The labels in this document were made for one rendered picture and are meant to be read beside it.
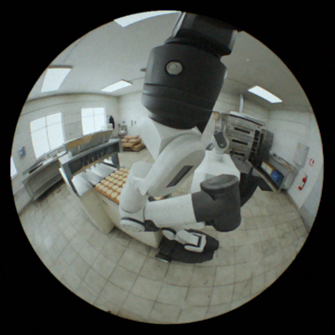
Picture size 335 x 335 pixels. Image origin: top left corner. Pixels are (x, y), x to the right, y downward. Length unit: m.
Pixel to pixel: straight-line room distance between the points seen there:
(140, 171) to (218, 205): 0.20
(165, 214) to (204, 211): 0.10
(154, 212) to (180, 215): 0.07
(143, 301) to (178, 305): 0.37
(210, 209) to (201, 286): 1.30
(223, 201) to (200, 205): 0.06
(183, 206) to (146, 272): 1.22
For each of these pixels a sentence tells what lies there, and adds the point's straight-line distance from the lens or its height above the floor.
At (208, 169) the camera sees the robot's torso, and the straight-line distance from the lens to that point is 0.35.
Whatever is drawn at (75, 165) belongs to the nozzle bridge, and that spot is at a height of 1.09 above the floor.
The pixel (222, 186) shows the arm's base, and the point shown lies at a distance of 0.23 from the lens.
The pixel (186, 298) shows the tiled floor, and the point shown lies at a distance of 1.46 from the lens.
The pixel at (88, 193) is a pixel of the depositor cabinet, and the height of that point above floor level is 0.80.
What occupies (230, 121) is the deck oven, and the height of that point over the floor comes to 1.65.
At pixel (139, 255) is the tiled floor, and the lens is 1.43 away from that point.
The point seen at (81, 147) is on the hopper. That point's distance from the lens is 1.01.
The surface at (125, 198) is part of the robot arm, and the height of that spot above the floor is 1.22.
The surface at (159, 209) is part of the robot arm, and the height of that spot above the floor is 1.16.
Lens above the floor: 1.38
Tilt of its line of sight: 28 degrees down
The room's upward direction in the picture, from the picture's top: 2 degrees clockwise
